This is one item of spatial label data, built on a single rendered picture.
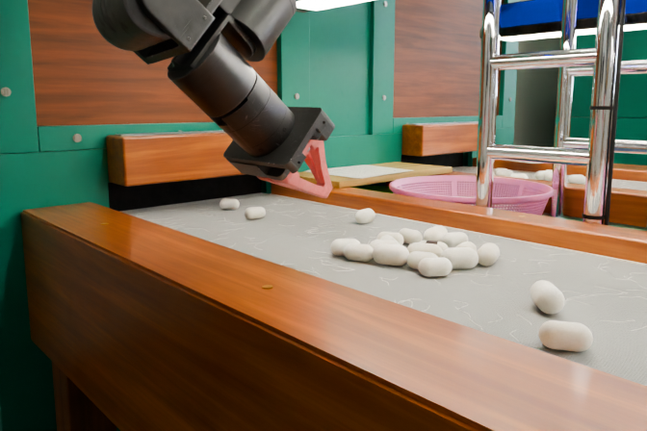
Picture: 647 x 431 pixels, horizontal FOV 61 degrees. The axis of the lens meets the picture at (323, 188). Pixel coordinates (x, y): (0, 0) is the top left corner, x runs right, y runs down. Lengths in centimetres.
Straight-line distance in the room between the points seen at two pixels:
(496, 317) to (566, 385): 15
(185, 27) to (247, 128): 10
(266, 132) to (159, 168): 37
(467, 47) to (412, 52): 23
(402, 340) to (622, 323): 20
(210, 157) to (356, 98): 42
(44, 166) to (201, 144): 22
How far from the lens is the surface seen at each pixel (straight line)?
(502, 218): 72
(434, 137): 129
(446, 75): 144
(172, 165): 85
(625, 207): 101
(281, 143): 50
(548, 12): 119
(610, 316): 50
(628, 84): 334
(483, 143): 79
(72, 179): 86
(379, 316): 38
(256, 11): 49
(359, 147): 118
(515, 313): 47
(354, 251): 58
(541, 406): 29
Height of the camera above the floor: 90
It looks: 9 degrees down
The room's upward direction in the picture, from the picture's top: straight up
